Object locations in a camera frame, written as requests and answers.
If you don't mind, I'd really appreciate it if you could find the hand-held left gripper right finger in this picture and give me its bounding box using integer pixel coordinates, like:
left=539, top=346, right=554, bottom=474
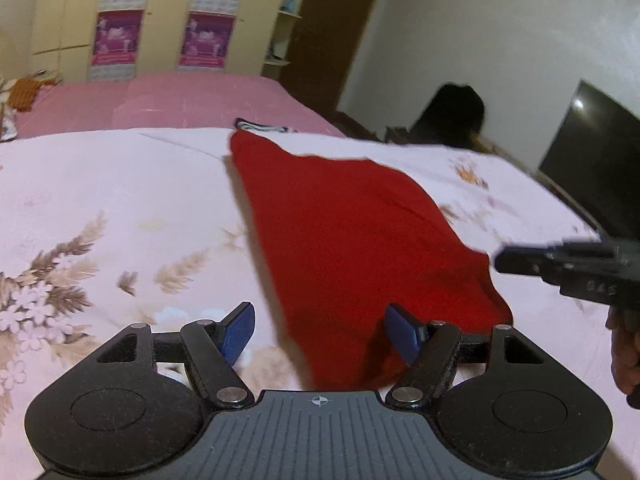
left=384, top=304, right=547, bottom=409

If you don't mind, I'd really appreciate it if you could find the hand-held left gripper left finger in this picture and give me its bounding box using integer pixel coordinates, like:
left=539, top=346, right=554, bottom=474
left=94, top=302, right=257, bottom=408

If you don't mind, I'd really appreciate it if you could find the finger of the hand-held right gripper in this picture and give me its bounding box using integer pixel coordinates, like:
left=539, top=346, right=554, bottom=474
left=494, top=244, right=562, bottom=277

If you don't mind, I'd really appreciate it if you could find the red knit sweater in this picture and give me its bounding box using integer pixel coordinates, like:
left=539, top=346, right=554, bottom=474
left=229, top=130, right=515, bottom=392

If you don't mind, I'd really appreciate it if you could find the person's right hand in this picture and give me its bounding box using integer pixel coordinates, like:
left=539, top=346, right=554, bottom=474
left=606, top=304, right=640, bottom=408

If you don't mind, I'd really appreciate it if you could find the black flat television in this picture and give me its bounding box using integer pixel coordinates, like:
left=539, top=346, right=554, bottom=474
left=537, top=79, right=640, bottom=243

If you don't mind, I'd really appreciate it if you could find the floral white bed cover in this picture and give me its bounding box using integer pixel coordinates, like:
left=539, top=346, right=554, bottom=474
left=0, top=127, right=640, bottom=480

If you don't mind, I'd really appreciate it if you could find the black bag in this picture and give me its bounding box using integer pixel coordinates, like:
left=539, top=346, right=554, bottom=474
left=384, top=82, right=487, bottom=151

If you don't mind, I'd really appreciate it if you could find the striped white cloth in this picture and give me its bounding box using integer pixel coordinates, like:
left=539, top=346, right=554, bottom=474
left=235, top=117, right=292, bottom=135

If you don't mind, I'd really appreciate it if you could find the pink bed sheet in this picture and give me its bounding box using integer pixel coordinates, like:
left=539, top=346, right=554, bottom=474
left=0, top=72, right=348, bottom=141

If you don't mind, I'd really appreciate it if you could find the brown wooden door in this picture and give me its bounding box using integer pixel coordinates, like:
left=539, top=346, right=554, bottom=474
left=280, top=0, right=388, bottom=117

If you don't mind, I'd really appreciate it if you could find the white patterned pillow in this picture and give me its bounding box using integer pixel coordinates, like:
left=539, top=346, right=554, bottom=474
left=0, top=78, right=20, bottom=142

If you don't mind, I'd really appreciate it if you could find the orange knitted item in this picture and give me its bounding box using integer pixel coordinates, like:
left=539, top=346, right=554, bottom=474
left=9, top=76, right=62, bottom=111

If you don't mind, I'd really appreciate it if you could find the cream open shelf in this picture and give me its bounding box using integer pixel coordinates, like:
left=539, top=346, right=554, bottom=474
left=261, top=0, right=321, bottom=80

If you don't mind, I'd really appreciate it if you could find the cream wardrobe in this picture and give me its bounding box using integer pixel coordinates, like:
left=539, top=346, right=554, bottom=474
left=30, top=0, right=321, bottom=83

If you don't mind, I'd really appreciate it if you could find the purple wall poster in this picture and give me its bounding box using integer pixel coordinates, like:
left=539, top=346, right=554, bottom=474
left=91, top=10, right=144, bottom=67
left=178, top=12, right=236, bottom=69

